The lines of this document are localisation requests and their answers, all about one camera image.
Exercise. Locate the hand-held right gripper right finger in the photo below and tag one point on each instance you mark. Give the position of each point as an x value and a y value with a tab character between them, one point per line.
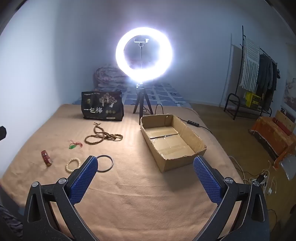
207	183

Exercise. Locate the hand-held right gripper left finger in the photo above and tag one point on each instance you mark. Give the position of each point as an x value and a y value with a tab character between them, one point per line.
84	180

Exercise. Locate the thin metal bangle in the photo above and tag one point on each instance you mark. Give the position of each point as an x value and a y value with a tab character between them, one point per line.
112	162

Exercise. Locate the cardboard box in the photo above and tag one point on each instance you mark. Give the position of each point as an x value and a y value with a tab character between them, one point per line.
168	143

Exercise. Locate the black snack bag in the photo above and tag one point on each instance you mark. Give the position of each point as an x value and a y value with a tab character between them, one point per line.
101	106

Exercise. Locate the orange red box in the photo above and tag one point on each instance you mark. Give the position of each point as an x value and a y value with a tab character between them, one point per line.
270	136

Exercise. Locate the dark striped cloth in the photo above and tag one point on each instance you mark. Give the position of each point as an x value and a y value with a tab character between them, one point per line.
9	222

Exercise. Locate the black clothes rack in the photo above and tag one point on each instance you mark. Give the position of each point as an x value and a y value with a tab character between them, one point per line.
231	96

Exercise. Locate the long red box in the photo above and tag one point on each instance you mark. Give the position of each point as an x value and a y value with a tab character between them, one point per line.
282	126

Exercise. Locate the yellow crate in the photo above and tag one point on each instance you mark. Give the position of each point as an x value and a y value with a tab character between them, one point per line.
253	99

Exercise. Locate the black tripod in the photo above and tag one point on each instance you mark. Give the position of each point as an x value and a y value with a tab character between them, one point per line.
138	96

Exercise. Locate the blue patterned bedsheet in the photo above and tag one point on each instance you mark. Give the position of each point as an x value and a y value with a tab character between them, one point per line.
161	92

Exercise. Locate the wooden board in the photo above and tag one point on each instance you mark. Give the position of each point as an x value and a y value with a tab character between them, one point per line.
289	120

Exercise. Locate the folded floral quilt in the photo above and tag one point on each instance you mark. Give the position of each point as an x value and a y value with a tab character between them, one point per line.
104	76

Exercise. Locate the dark hanging jackets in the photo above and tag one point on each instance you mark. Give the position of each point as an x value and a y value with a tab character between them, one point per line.
266	76

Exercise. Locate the striped hanging towel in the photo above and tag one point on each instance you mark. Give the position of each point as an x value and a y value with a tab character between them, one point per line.
249	64

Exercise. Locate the phone holder clamp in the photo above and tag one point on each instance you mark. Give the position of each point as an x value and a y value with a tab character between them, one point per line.
140	41

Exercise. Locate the wall poster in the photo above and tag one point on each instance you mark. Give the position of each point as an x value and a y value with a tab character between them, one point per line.
291	95

